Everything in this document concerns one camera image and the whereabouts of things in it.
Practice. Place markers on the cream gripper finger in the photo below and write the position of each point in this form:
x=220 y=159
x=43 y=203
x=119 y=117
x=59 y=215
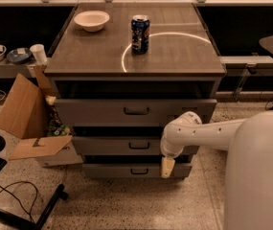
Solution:
x=167 y=166

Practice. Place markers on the grey drawer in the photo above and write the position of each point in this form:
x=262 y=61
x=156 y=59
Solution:
x=130 y=145
x=129 y=113
x=152 y=170

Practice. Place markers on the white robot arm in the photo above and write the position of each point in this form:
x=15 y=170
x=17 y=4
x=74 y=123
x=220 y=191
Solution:
x=248 y=203

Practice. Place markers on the grey bottom drawer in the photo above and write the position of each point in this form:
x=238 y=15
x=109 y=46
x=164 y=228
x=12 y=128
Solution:
x=152 y=170

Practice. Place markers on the grey drawer cabinet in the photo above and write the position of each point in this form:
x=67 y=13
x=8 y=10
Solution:
x=181 y=63

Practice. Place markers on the grey top drawer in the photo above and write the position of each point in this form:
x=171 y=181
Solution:
x=129 y=113

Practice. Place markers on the open cardboard box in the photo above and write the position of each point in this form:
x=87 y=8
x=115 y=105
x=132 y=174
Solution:
x=24 y=115

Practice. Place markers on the grey low shelf right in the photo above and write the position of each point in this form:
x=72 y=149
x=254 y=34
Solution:
x=262 y=62

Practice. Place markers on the grey low shelf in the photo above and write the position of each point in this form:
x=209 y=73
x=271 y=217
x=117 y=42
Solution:
x=9 y=70
x=262 y=62

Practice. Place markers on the blue soda can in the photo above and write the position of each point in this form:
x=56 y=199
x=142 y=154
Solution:
x=140 y=34

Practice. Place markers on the white paper bowl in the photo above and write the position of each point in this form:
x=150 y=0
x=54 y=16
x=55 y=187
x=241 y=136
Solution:
x=92 y=21

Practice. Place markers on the white paper cup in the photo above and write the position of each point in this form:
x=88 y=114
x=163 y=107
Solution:
x=39 y=54

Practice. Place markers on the black stand left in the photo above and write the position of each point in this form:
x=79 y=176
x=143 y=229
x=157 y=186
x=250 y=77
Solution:
x=22 y=223

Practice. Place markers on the blue patterned bowl right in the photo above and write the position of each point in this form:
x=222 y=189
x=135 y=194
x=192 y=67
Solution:
x=19 y=55

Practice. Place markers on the grey low shelf left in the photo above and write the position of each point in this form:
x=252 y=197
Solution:
x=9 y=70

